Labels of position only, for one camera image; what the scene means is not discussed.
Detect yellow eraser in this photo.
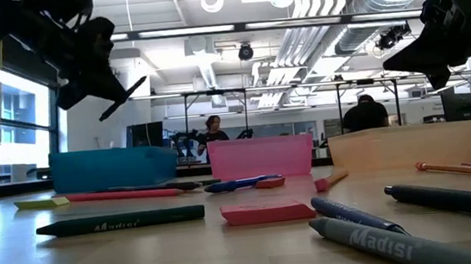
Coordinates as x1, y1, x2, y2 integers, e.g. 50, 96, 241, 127
13, 195, 71, 211

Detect red eraser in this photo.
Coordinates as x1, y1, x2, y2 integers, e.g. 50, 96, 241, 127
254, 176, 287, 191

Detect white ring light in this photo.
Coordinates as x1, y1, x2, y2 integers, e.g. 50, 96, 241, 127
199, 0, 227, 16

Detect orange plastic bin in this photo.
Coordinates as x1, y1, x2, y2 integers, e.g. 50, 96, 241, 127
327, 119, 471, 178

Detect black background rig frame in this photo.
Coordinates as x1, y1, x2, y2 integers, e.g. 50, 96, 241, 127
334, 75, 404, 134
179, 86, 251, 147

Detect pink plastic bin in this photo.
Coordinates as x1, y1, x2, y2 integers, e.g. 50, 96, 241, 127
206, 131, 317, 185

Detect black track lights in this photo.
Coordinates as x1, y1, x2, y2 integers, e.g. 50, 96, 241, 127
374, 22, 414, 53

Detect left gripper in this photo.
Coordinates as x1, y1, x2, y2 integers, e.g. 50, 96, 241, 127
45, 13, 130, 112

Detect overhead light bar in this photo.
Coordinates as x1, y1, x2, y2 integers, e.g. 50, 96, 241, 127
109, 3, 424, 48

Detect dark green crayon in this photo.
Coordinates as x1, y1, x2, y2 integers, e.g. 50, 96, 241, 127
35, 204, 207, 241

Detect orange pencil pink eraser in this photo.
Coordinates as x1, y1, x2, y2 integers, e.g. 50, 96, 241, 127
312, 168, 351, 193

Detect black monitor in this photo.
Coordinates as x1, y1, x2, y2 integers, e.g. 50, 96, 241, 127
125, 121, 166, 151
440, 91, 471, 127

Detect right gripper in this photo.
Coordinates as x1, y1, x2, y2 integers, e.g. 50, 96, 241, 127
376, 0, 471, 95

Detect dark blue pen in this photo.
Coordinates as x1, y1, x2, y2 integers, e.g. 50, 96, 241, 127
310, 187, 411, 246

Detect black crayon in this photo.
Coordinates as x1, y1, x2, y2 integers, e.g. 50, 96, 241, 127
383, 177, 471, 235

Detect large window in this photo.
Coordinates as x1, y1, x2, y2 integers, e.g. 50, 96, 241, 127
0, 58, 67, 185

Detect black pen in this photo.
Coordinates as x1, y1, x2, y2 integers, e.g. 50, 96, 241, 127
93, 178, 204, 200
95, 75, 152, 123

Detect grey crayon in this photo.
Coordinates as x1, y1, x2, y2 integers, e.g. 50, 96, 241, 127
307, 202, 471, 264

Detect black round ceiling spotlight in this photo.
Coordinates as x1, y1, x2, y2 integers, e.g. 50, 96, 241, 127
236, 42, 255, 62

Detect bright blue pen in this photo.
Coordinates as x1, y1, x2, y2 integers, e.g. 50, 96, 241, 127
203, 173, 284, 196

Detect blue plastic bin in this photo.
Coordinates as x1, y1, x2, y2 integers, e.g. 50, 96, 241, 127
47, 141, 180, 197

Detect person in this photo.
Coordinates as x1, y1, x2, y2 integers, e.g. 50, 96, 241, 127
340, 91, 391, 135
192, 114, 232, 158

